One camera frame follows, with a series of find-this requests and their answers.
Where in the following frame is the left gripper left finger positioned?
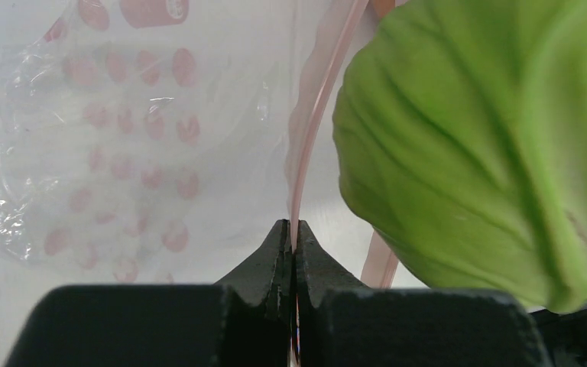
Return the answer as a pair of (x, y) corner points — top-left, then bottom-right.
(5, 219), (291, 366)

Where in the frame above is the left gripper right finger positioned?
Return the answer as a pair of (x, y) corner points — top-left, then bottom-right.
(291, 221), (551, 366)

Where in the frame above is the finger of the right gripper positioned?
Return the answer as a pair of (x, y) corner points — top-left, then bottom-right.
(531, 304), (587, 367)

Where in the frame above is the clear pink zip top bag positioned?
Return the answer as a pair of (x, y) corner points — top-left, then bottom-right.
(0, 1), (394, 283)

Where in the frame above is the green toy cabbage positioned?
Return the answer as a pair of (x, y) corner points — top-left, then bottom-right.
(332, 1), (587, 313)

